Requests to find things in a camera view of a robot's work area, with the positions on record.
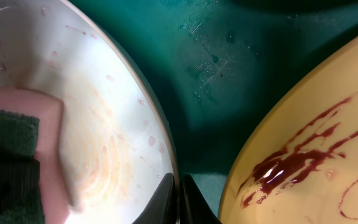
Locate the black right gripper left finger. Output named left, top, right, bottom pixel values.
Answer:
left=133, top=173, right=177, bottom=224

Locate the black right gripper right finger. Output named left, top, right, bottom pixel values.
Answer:
left=180, top=174, right=221, bottom=224

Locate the light blue plate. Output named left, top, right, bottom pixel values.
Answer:
left=0, top=1, right=178, bottom=223

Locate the pink green sponge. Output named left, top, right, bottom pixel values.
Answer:
left=0, top=87, right=70, bottom=223

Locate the teal plastic tray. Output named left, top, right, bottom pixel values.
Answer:
left=73, top=0, right=358, bottom=213

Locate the yellow plate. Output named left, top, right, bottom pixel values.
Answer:
left=218, top=37, right=358, bottom=223

